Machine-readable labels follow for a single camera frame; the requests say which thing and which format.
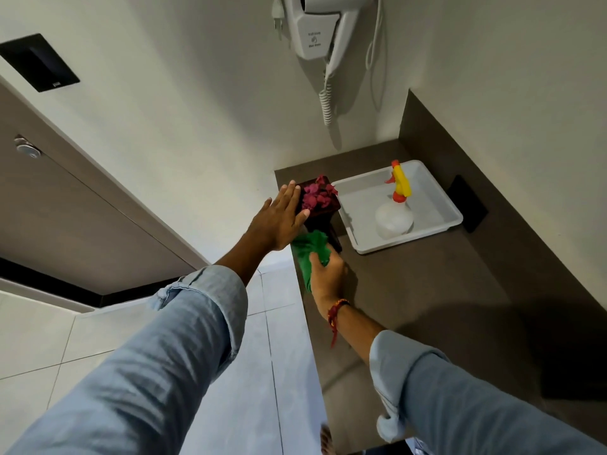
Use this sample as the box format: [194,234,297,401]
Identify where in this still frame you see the white spray bottle yellow nozzle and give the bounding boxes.
[374,159,415,240]

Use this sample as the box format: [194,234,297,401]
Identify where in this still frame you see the person's left hand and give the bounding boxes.
[247,180,311,252]

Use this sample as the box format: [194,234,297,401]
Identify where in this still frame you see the white hair dryer wall holder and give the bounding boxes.
[288,9,341,60]

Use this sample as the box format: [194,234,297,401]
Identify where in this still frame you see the white wall hair dryer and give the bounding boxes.
[282,0,369,77]

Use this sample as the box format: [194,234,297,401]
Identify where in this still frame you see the black wall socket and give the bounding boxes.
[446,174,489,234]

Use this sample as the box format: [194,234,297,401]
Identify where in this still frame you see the person's left forearm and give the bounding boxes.
[4,231,267,455]

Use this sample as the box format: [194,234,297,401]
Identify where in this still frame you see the black potpourri box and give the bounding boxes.
[295,175,343,254]

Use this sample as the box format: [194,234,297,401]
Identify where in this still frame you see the white plastic tray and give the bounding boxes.
[331,159,464,255]

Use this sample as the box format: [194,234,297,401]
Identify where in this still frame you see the red thread bracelet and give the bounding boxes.
[327,299,351,349]

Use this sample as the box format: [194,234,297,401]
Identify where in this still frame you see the white coiled cord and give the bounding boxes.
[319,61,334,126]

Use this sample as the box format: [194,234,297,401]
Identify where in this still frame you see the red dried flower petals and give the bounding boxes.
[302,174,339,212]

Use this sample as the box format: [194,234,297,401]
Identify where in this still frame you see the brown door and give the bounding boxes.
[0,76,210,308]

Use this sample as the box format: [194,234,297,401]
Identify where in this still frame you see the black wall panel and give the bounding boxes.
[0,33,81,93]

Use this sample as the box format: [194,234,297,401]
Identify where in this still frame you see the white straight cable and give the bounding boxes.
[364,0,384,71]

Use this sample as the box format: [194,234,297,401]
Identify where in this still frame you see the person's right forearm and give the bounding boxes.
[327,302,607,455]

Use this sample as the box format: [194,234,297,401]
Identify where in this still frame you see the green cloth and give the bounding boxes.
[290,229,332,293]

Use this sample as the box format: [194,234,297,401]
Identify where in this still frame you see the person's right hand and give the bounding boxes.
[308,249,347,319]

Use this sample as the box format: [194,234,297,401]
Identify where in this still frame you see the white power plug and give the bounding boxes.
[271,0,285,40]

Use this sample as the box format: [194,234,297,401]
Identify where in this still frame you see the silver door lock knob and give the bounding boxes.
[14,136,42,160]

